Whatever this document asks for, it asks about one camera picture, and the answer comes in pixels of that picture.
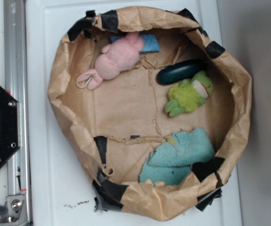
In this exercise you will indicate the metal corner bracket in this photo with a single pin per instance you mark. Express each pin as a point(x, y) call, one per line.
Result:
point(16, 214)

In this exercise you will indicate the aluminium frame rail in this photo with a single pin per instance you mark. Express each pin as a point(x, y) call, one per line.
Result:
point(18, 166)

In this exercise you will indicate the pink plush bunny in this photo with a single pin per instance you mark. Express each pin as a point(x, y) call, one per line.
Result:
point(121, 55)

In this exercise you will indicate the blue sponge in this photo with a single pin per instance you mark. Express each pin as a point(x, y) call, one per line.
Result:
point(149, 43)

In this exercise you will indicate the green plush frog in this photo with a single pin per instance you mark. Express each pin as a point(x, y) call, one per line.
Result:
point(187, 95)

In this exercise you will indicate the dark teal oval object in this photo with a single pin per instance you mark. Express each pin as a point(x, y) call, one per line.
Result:
point(180, 71)

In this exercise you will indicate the light teal towel cloth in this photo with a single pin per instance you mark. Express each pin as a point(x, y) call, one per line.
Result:
point(170, 162)

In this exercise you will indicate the brown paper bag bin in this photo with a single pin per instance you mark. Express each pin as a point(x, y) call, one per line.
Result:
point(114, 128)

